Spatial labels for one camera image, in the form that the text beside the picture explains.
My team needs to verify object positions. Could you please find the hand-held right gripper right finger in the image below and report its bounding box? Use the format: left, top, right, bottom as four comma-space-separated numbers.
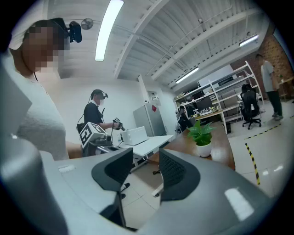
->
137, 148, 283, 235

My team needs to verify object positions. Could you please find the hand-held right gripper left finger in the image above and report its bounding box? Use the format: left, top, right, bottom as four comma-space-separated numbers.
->
54, 148, 134, 214

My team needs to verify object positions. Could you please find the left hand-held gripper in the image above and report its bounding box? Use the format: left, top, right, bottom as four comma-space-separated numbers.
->
79, 121, 120, 157

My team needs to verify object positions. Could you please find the green plant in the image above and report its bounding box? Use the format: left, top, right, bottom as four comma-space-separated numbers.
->
187, 119, 217, 158

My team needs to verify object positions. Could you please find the person's left forearm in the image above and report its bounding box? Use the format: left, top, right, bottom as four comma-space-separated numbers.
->
66, 140, 84, 159

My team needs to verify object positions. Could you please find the white open box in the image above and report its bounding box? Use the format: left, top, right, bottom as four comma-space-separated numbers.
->
120, 126, 149, 146

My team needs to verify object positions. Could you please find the person's grey shirt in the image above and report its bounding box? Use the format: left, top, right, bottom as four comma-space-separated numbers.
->
16, 75, 70, 161

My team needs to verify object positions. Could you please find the white desk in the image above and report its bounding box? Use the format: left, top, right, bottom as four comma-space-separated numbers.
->
116, 134, 175, 172

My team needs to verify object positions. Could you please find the grey refrigerator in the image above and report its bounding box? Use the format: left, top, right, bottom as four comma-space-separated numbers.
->
133, 103, 167, 137

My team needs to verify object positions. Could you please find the chair draped with jackets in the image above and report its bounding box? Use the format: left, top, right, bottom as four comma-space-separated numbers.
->
176, 102, 196, 134

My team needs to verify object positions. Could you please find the wooden top work desk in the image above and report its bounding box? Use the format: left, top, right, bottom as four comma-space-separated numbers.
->
193, 109, 225, 120

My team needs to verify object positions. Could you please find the yellow black floor tape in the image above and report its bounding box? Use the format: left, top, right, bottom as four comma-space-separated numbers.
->
244, 114, 294, 186

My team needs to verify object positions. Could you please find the black computer monitor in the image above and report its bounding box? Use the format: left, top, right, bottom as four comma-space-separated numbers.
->
194, 95, 213, 111

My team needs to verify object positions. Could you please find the person's head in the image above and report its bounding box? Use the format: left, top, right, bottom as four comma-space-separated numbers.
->
9, 19, 70, 77

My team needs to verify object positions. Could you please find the black office chair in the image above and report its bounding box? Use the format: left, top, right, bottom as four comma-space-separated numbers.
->
240, 88, 263, 130

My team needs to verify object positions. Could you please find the white shelf rack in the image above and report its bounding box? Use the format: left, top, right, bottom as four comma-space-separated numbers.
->
208, 60, 265, 135

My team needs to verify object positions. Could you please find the long ceiling light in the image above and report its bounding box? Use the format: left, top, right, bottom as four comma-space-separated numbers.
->
95, 0, 125, 62
238, 34, 260, 48
175, 66, 199, 84

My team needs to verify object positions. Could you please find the white wall shelf unit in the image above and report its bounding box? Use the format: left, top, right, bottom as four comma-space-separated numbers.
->
173, 82, 212, 108

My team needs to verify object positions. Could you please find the black head-mounted camera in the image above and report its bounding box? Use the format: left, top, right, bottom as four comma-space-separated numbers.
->
68, 21, 83, 44

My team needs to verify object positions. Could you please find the wall fan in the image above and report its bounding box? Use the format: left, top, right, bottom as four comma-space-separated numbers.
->
80, 18, 94, 30

